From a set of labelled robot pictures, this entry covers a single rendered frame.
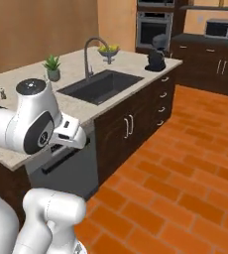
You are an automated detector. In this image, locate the silver cupboard handle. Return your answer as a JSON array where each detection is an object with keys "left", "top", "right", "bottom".
[
  {"left": 123, "top": 117, "right": 130, "bottom": 140},
  {"left": 128, "top": 114, "right": 135, "bottom": 136}
]

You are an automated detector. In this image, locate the green plant in grey pot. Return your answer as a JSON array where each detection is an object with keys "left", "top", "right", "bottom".
[{"left": 42, "top": 54, "right": 62, "bottom": 83}]

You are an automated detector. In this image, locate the silver toaster oven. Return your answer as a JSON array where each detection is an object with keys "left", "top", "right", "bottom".
[{"left": 203, "top": 18, "right": 228, "bottom": 41}]

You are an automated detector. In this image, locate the black dishwasher handle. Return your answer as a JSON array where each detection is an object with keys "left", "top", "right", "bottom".
[{"left": 41, "top": 138, "right": 91, "bottom": 175}]

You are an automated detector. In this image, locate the black coffee machine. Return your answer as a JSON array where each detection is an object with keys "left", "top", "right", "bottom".
[{"left": 144, "top": 33, "right": 169, "bottom": 72}]

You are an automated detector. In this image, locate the grey dishwasher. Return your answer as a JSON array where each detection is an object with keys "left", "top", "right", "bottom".
[{"left": 24, "top": 130, "right": 100, "bottom": 200}]

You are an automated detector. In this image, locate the dark wood cupboard run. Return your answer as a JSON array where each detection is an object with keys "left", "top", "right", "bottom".
[{"left": 170, "top": 33, "right": 228, "bottom": 99}]

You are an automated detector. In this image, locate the grey stemmed fruit bowl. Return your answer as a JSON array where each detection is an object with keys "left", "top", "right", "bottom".
[{"left": 97, "top": 48, "right": 121, "bottom": 65}]

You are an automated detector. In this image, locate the dark wall shelf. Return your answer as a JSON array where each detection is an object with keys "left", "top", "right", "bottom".
[{"left": 179, "top": 4, "right": 228, "bottom": 13}]

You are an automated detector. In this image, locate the grey curved tap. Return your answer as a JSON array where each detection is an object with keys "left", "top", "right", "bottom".
[{"left": 83, "top": 36, "right": 111, "bottom": 81}]

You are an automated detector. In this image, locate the black kitchen sink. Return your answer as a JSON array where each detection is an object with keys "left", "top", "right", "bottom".
[{"left": 57, "top": 68, "right": 145, "bottom": 106}]

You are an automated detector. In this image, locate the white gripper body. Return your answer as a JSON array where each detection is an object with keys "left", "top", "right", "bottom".
[{"left": 52, "top": 126, "right": 88, "bottom": 150}]

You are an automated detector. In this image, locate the dark wood drawer front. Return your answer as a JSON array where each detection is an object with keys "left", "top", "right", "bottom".
[
  {"left": 151, "top": 83, "right": 177, "bottom": 113},
  {"left": 151, "top": 68, "right": 177, "bottom": 97},
  {"left": 151, "top": 112, "right": 175, "bottom": 142},
  {"left": 151, "top": 98, "right": 176, "bottom": 127}
]

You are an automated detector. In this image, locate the silver built-in microwave oven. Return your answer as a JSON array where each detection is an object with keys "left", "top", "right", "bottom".
[{"left": 137, "top": 0, "right": 176, "bottom": 9}]

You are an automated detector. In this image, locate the dark wood cupboard door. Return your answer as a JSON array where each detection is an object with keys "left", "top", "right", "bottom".
[
  {"left": 128, "top": 96, "right": 154, "bottom": 159},
  {"left": 93, "top": 111, "right": 131, "bottom": 187}
]

